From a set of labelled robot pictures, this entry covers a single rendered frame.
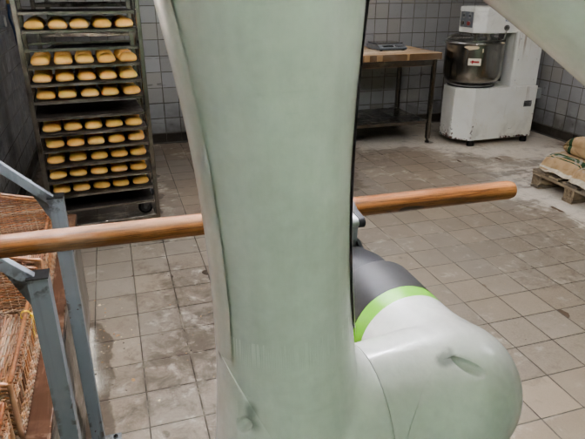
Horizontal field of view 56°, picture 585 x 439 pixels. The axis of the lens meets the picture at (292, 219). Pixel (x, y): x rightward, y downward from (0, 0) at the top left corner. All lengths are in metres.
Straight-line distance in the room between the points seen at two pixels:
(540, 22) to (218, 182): 0.25
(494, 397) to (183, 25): 0.32
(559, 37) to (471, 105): 5.37
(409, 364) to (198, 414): 1.86
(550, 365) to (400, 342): 2.26
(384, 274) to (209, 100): 0.29
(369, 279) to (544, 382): 2.07
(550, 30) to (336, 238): 0.21
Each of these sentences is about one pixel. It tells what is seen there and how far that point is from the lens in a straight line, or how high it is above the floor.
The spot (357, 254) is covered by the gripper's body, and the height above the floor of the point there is 1.24.
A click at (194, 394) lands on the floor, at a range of 2.33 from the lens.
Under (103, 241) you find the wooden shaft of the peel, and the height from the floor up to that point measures 1.19.
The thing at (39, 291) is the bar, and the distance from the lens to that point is 1.23.
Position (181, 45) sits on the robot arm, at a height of 1.46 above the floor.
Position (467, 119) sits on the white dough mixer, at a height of 0.27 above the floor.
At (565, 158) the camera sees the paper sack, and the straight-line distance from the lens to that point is 4.70.
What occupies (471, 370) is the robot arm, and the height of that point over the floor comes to 1.24.
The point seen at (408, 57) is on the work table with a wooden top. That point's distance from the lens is 5.59.
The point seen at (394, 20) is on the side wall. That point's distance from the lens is 6.44.
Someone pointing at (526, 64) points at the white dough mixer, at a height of 0.79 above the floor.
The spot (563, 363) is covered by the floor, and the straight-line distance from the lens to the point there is 2.71.
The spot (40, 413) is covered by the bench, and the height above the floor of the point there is 0.58.
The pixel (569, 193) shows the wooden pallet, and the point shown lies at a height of 0.07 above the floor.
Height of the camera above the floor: 1.49
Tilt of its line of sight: 23 degrees down
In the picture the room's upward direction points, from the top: straight up
